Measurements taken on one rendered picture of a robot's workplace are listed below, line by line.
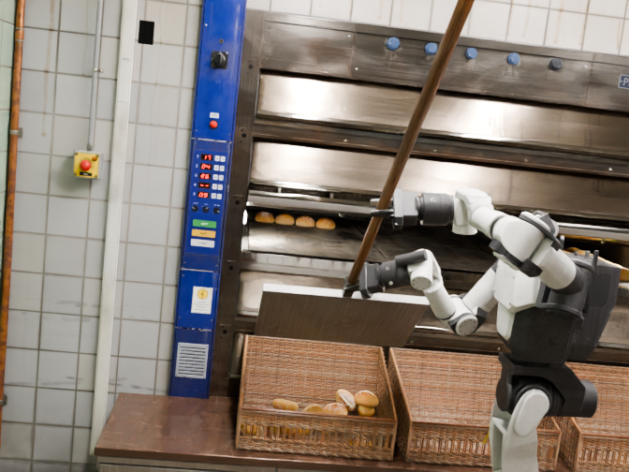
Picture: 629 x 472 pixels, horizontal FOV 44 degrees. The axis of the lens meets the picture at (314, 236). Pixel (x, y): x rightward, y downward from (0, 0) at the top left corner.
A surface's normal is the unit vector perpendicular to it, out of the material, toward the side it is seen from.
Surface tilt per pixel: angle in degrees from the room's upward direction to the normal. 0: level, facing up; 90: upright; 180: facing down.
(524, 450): 113
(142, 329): 90
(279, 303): 140
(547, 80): 90
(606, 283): 90
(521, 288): 86
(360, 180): 70
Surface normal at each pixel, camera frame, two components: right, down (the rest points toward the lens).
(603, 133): 0.12, -0.19
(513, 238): -0.36, -0.19
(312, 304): -0.02, 0.85
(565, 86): 0.08, 0.15
